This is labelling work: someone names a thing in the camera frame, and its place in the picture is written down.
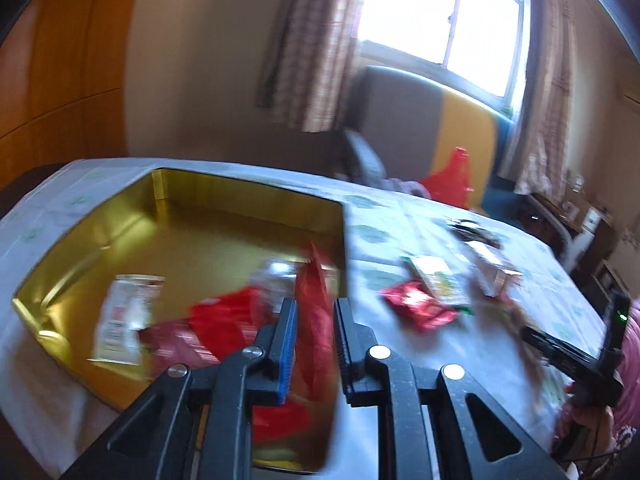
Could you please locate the red plastic bag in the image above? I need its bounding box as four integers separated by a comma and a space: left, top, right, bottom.
419, 147, 475, 209

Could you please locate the wooden side cabinet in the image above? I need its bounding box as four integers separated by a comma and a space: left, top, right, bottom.
520, 190, 640, 301

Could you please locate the wooden wardrobe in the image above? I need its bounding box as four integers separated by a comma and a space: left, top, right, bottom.
0, 0, 146, 196

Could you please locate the white cloud-print tablecloth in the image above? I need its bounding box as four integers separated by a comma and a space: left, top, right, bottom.
0, 157, 618, 480

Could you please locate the red round-print snack packet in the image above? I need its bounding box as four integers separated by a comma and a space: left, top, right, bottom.
292, 241, 343, 403

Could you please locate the pink cloth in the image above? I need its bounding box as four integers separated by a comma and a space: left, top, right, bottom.
385, 177, 431, 198

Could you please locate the white and grey appliance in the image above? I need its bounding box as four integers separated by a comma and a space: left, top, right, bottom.
525, 192, 601, 271

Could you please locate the grey and yellow sofa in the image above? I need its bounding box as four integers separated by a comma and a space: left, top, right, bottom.
342, 65, 516, 216

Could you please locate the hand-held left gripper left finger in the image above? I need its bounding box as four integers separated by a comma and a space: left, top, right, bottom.
60, 297, 300, 480

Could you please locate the clear white-label snack packet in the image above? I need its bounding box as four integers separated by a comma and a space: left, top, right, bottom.
90, 274, 166, 366

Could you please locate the window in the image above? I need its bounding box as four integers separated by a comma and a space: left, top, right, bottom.
357, 0, 531, 101

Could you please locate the small red snack packet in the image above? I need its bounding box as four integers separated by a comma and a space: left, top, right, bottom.
381, 281, 461, 332

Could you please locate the person's right forearm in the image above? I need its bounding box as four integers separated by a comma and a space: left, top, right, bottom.
617, 300, 640, 480

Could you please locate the clear bread packet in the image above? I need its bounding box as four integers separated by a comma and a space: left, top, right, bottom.
462, 240, 523, 298

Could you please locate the black and brown snack packet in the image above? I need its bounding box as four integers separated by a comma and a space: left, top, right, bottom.
445, 216, 501, 248

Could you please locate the large bright red snack packet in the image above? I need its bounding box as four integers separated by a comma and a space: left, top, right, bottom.
189, 287, 286, 361

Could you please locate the gold rectangular tin box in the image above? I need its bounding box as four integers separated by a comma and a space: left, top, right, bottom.
11, 169, 351, 476

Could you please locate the person's right hand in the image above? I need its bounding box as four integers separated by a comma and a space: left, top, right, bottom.
562, 382, 618, 453

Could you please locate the cream and green cracker packet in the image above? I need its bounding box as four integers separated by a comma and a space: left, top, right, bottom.
402, 255, 473, 311

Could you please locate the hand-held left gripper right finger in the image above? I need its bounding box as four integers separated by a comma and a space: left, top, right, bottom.
333, 297, 568, 480

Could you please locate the beige patterned curtain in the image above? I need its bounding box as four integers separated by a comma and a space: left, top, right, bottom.
256, 0, 373, 133
515, 0, 576, 206

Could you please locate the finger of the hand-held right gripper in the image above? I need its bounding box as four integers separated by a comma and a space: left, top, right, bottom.
521, 326, 556, 358

